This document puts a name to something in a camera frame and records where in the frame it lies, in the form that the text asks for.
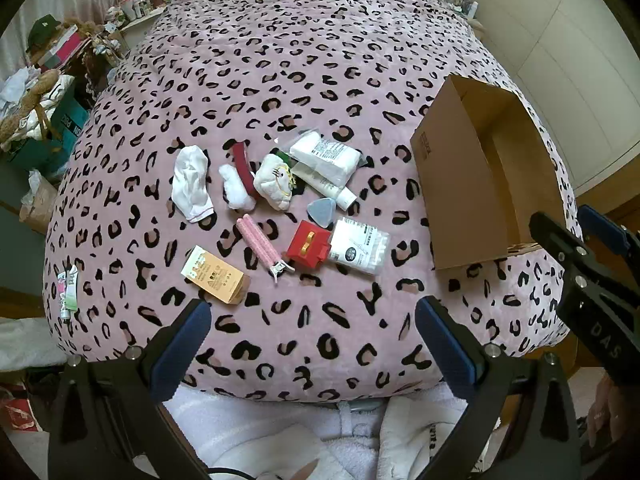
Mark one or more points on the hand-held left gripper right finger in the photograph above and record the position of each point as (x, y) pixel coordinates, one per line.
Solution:
(445, 347)

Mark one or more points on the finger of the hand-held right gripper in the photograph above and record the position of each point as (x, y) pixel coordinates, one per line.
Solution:
(562, 242)
(602, 225)

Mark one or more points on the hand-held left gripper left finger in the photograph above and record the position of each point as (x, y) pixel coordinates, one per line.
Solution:
(182, 345)

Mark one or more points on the small kraft paper box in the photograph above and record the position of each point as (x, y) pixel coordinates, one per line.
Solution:
(217, 275)

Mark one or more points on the brown cardboard box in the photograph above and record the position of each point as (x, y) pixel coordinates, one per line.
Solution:
(462, 190)

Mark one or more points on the pink hair roller clip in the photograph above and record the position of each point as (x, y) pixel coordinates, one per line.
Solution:
(257, 242)

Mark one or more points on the clear cotton swab box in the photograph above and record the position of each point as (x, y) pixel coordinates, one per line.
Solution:
(357, 247)

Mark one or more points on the small red box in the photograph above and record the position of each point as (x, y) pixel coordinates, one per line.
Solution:
(307, 247)

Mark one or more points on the white sock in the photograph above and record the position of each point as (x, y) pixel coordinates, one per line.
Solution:
(191, 182)

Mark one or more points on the grey triangular sponge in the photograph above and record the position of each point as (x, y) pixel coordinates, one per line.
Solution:
(320, 211)

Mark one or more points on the white cosmetic tube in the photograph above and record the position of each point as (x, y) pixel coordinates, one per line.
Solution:
(325, 187)

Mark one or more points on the white cotton pad packet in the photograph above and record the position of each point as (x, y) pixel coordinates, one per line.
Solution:
(325, 155)

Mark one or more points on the person's right hand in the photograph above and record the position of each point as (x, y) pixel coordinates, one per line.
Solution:
(622, 420)

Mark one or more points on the green white sachet tube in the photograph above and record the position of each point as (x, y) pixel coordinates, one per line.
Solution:
(67, 290)

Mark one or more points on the white fluffy robe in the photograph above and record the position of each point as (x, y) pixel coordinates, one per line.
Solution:
(300, 435)

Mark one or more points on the white fluffy puff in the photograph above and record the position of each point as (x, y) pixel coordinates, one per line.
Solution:
(235, 190)

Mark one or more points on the white wardrobe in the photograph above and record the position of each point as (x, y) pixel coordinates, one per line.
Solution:
(565, 60)

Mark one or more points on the red paper bag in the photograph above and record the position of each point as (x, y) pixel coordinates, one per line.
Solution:
(17, 410)

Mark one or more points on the white cat plush toy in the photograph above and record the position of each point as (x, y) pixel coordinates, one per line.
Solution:
(272, 182)

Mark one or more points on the red hair clip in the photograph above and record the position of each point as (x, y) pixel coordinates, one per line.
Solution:
(243, 165)

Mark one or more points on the brown paper bag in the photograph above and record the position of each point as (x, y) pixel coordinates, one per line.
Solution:
(37, 205)

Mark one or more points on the clear plastic bag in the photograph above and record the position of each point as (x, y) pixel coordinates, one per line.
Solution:
(292, 136)

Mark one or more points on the teal shopping bag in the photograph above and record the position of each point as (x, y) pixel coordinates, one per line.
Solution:
(60, 125)

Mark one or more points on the pink leopard print blanket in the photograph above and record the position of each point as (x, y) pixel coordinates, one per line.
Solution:
(310, 70)

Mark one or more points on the white plastic bag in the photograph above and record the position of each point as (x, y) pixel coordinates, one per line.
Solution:
(17, 85)

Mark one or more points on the pink box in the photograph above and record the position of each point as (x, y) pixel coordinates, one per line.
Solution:
(65, 47)

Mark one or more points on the dark green cap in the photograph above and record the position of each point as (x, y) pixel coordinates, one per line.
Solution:
(42, 32)

